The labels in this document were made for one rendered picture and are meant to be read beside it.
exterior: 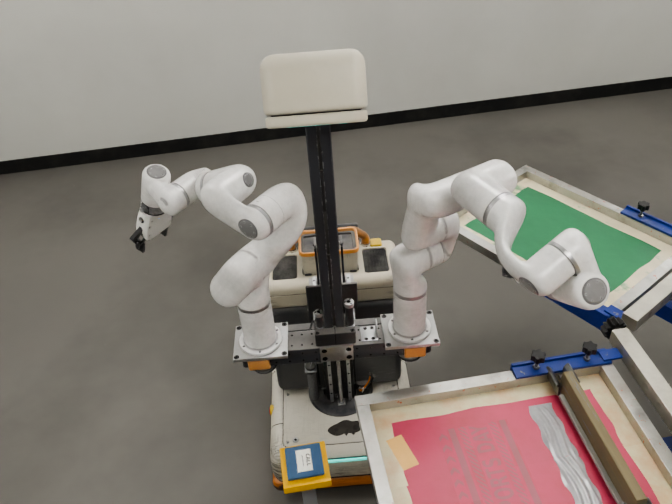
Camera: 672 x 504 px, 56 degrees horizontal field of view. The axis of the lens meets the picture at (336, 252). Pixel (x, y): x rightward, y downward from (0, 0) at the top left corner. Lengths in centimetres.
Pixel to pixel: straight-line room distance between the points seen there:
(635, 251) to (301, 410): 148
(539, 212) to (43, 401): 255
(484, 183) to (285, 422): 170
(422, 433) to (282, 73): 109
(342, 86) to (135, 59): 387
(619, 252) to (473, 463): 110
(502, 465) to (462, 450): 11
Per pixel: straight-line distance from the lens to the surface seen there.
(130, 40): 503
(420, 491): 180
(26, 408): 362
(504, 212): 129
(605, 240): 264
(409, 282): 172
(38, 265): 451
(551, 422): 197
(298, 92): 128
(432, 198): 144
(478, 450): 188
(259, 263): 157
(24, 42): 518
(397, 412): 194
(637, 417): 201
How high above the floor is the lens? 250
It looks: 39 degrees down
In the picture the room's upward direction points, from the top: 4 degrees counter-clockwise
